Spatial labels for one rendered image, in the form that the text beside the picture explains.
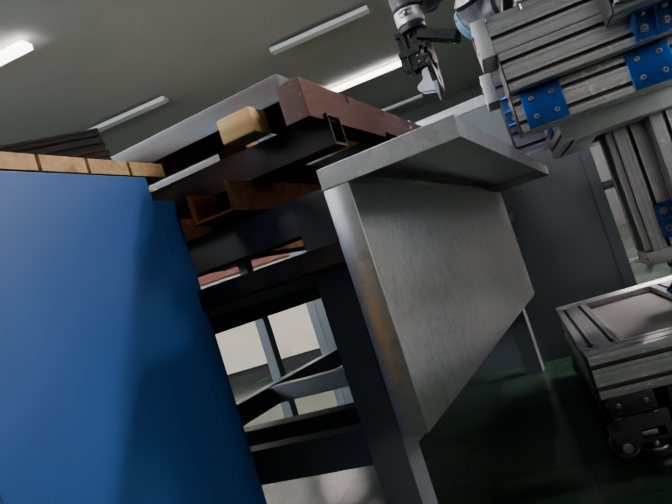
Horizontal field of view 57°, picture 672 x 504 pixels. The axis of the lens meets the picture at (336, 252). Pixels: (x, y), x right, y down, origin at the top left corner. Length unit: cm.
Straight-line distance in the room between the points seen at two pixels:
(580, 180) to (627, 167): 73
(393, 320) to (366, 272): 7
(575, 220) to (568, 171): 18
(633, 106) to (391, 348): 98
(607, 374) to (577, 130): 58
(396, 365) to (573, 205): 168
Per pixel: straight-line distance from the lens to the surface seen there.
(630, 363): 137
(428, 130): 80
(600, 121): 160
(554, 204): 244
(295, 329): 485
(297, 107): 92
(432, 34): 170
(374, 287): 83
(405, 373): 84
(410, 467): 101
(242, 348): 504
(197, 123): 105
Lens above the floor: 52
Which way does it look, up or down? 3 degrees up
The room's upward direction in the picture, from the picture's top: 18 degrees counter-clockwise
